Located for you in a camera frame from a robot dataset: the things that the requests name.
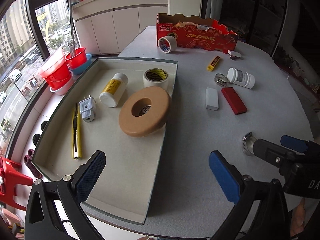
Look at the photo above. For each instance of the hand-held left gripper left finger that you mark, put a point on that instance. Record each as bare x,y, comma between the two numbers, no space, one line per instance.
90,177

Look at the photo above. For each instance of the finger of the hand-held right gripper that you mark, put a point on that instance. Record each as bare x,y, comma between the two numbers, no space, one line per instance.
270,155
295,142

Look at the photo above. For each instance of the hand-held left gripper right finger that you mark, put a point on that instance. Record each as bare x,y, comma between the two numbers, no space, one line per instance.
223,177

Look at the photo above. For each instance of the grey shallow tray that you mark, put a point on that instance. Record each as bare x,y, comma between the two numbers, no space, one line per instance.
120,170

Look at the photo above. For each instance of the yellow utility knife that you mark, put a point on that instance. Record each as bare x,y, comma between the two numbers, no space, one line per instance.
78,140

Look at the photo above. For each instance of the red case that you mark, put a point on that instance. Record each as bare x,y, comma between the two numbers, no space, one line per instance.
233,101

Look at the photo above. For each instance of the white power plug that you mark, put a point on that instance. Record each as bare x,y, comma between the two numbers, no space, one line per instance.
87,110

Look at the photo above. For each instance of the small white box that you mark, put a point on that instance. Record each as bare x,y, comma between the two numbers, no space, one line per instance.
212,98

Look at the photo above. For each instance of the white bottle grey label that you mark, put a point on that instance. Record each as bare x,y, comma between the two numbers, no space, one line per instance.
243,78

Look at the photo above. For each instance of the white bottle yellow label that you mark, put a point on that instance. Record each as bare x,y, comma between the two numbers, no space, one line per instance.
112,90

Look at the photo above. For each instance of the white tape roll yellow core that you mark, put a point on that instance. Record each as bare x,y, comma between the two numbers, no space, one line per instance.
163,83

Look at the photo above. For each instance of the white tape roll blue-red core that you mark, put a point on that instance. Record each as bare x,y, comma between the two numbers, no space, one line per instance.
173,46

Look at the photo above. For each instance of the maroon slipper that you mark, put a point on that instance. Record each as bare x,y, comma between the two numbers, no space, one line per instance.
32,167
31,152

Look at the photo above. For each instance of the black slipper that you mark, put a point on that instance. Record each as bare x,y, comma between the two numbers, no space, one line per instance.
36,139
44,125

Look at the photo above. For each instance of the red plastic stool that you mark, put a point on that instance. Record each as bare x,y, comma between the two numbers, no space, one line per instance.
10,177

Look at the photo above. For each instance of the pink basin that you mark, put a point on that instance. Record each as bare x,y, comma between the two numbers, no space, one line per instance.
60,90

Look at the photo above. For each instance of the small yellow blade box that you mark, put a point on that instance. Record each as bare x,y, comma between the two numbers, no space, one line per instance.
213,63

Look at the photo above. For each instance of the tiny white box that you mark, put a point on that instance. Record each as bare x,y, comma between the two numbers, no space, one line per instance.
234,53

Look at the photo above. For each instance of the blue basin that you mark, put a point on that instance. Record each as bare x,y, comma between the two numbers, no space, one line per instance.
86,63

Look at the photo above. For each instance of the large red basin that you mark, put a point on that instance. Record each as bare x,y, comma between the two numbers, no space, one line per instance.
53,67

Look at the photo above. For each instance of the small red basin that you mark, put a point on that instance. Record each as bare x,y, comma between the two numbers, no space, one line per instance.
77,57

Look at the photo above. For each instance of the metal grater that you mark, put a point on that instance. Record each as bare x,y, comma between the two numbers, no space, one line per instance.
71,48

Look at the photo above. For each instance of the red cardboard box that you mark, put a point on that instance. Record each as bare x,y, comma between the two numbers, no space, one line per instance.
200,40

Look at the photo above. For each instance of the dark display shelf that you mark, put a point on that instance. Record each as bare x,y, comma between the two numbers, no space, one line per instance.
245,12

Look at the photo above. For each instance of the white cabinet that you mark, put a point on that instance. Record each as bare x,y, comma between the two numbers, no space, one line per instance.
112,27

